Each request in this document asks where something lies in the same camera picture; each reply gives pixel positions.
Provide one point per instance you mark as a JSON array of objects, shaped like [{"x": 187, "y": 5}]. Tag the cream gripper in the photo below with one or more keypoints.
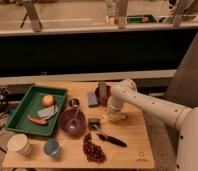
[{"x": 114, "y": 117}]

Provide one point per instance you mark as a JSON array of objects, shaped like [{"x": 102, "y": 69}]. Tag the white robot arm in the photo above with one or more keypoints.
[{"x": 182, "y": 118}]

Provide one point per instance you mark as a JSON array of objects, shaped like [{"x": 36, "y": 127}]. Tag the small metal cup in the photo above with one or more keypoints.
[{"x": 74, "y": 103}]

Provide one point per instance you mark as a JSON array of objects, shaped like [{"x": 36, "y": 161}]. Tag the blue plastic cup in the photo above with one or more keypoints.
[{"x": 52, "y": 148}]

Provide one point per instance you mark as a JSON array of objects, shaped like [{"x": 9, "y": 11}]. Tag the white paper cup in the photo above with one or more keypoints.
[{"x": 20, "y": 144}]

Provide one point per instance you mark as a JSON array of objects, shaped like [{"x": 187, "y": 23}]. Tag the small metal tin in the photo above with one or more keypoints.
[{"x": 93, "y": 124}]

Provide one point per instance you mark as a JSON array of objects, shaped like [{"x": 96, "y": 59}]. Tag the blue sponge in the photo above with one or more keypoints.
[{"x": 92, "y": 100}]

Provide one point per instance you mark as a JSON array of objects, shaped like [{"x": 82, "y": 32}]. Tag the brown red bowl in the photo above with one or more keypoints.
[{"x": 98, "y": 95}]

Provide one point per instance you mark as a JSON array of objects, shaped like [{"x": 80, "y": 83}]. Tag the grey block in bowl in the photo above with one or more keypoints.
[{"x": 102, "y": 91}]

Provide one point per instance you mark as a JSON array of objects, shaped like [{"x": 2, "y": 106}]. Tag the purple bowl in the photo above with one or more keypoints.
[{"x": 65, "y": 121}]

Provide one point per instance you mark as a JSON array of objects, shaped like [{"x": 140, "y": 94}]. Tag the metal spoon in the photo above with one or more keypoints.
[{"x": 77, "y": 106}]

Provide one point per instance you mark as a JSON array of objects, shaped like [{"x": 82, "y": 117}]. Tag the bunch of dark grapes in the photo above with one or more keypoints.
[{"x": 93, "y": 152}]

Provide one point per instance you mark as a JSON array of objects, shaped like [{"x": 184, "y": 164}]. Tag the grey cloth piece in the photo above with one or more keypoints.
[{"x": 47, "y": 112}]

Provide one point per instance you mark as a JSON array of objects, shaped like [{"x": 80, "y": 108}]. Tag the orange apple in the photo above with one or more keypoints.
[{"x": 48, "y": 100}]

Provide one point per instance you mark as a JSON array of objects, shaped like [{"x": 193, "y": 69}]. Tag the red sausage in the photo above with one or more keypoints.
[{"x": 37, "y": 121}]

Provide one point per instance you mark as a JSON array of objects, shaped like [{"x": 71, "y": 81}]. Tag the green plastic tray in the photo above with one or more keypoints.
[{"x": 32, "y": 104}]

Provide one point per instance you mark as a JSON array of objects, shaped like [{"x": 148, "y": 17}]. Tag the black handled peeler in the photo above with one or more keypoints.
[{"x": 111, "y": 139}]

